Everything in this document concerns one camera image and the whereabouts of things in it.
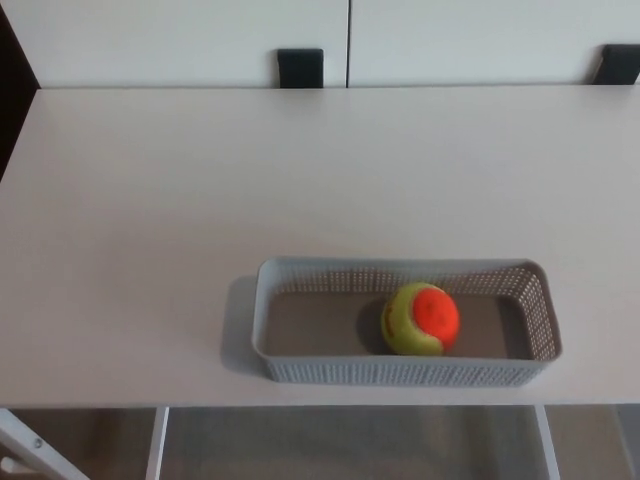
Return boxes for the white slanted table brace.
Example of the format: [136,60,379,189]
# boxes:
[0,408,90,480]

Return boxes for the white table leg frame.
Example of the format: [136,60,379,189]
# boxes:
[534,405,563,480]
[143,406,171,480]

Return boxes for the yellow and orange tennis ball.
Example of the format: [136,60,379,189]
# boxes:
[381,281,461,357]

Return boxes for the black bracket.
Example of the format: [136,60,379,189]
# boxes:
[593,43,640,85]
[277,48,325,90]

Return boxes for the black bracket right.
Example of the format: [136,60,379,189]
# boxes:
[593,43,640,85]

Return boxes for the grey perforated plastic basket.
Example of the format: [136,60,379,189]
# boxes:
[251,256,563,387]

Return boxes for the white cabinet doors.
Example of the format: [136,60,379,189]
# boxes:
[7,0,640,90]

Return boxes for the black bracket left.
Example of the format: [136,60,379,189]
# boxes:
[277,48,325,90]

